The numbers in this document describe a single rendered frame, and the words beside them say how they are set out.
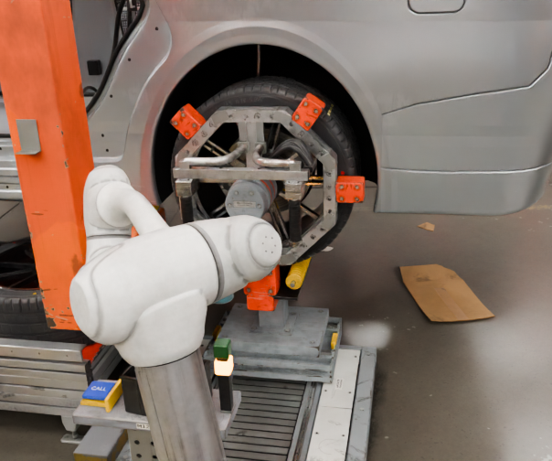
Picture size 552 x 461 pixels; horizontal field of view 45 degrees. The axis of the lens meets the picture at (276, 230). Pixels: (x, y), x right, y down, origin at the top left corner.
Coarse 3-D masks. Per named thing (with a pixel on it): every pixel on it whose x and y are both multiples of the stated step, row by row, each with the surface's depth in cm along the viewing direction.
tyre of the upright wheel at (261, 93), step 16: (240, 80) 238; (256, 80) 228; (272, 80) 228; (288, 80) 231; (224, 96) 221; (240, 96) 220; (256, 96) 219; (272, 96) 218; (288, 96) 217; (304, 96) 220; (320, 96) 230; (208, 112) 224; (336, 112) 231; (320, 128) 219; (336, 128) 219; (352, 128) 238; (176, 144) 231; (336, 144) 220; (352, 144) 230; (352, 160) 222; (352, 176) 224; (352, 208) 229; (336, 224) 231; (320, 240) 234; (304, 256) 238
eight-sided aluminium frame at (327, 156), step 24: (216, 120) 216; (240, 120) 215; (264, 120) 213; (288, 120) 211; (192, 144) 221; (312, 144) 217; (336, 168) 219; (336, 216) 224; (312, 240) 226; (288, 264) 231
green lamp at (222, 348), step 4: (216, 340) 172; (220, 340) 172; (224, 340) 172; (228, 340) 172; (216, 344) 170; (220, 344) 170; (224, 344) 170; (228, 344) 171; (216, 348) 170; (220, 348) 170; (224, 348) 170; (228, 348) 171; (216, 352) 171; (220, 352) 170; (224, 352) 170; (228, 352) 171; (216, 356) 171; (220, 356) 171; (224, 356) 171; (228, 356) 171
